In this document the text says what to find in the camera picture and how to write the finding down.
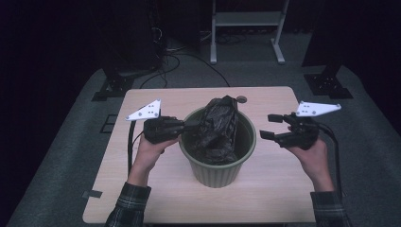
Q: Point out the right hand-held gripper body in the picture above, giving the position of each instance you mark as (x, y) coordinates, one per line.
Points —
(301, 135)

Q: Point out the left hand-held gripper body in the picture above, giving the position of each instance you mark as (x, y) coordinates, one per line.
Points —
(162, 129)

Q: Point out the black plastic trash bag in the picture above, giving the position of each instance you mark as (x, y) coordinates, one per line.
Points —
(217, 126)

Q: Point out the green plastic trash bin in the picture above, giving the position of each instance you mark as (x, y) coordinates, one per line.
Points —
(217, 176)

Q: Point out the person's right hand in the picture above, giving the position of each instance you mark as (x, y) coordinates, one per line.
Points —
(315, 160)

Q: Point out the person's left hand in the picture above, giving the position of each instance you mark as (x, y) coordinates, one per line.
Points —
(146, 157)

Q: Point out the round table grommet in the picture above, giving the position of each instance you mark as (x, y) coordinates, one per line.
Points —
(241, 99)

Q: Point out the black floor tape outline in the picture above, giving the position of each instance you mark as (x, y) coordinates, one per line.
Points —
(101, 127)

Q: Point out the black stand with equipment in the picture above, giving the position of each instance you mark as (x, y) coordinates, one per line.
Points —
(126, 63)

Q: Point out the grey tape strip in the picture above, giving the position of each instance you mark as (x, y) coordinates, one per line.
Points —
(92, 194)

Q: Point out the black stand with base plate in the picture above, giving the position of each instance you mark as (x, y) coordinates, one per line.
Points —
(327, 83)

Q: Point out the white desk frame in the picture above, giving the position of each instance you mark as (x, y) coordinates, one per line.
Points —
(247, 18)

